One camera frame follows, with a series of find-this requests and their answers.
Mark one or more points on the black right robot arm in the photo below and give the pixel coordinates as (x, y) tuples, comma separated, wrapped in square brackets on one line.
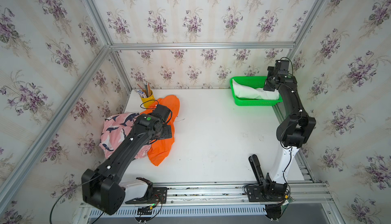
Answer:
[(295, 130)]

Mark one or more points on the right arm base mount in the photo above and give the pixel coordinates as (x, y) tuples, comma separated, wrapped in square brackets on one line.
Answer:
[(265, 190)]

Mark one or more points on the pink shark print garment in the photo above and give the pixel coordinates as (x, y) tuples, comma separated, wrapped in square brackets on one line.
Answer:
[(115, 129)]

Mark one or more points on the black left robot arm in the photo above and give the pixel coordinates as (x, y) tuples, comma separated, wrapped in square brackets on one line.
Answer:
[(101, 187)]

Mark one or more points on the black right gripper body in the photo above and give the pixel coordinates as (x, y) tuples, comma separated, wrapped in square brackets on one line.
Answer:
[(270, 75)]

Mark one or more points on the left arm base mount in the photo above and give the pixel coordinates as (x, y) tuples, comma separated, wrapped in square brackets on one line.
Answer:
[(143, 191)]

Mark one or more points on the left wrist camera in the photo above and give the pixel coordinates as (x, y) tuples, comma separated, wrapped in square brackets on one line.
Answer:
[(163, 113)]

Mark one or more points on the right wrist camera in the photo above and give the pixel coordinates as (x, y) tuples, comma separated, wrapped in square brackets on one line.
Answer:
[(282, 67)]

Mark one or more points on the green plastic basket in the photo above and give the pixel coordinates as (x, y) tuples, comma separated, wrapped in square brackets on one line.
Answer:
[(253, 82)]

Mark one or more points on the yellow pencil cup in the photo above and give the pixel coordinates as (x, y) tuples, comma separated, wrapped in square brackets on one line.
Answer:
[(148, 101)]

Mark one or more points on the white shorts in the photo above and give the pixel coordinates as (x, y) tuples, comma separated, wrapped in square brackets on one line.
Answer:
[(246, 92)]

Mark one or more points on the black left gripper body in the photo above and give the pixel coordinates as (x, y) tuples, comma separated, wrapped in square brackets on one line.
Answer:
[(165, 131)]

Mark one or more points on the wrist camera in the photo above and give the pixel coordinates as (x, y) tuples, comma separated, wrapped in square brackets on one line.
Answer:
[(163, 113), (282, 67)]

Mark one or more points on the orange cloth garment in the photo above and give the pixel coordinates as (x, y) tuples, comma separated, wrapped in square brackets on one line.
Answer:
[(160, 149)]

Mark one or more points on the colored pencils bundle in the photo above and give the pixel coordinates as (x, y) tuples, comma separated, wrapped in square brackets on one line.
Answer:
[(145, 89)]

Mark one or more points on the aluminium rail frame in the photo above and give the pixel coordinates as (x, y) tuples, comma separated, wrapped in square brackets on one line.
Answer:
[(231, 199)]

